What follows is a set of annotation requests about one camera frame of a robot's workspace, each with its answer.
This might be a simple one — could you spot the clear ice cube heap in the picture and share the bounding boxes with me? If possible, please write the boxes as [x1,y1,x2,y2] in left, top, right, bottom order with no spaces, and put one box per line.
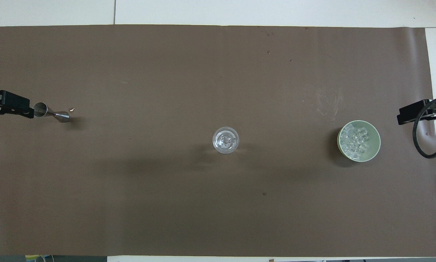
[340,126,370,160]

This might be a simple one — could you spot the clear drinking glass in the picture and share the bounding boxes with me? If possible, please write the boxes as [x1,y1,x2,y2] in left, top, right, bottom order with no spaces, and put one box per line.
[212,127,240,154]

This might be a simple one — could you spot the pale green bowl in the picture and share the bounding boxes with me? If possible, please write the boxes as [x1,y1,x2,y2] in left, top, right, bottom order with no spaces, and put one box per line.
[337,120,381,163]

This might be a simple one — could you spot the steel double jigger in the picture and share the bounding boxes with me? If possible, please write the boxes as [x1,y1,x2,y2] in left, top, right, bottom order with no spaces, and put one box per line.
[33,103,70,123]

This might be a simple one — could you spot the black cable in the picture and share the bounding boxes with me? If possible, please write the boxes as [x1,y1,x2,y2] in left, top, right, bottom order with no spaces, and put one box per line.
[412,95,436,159]

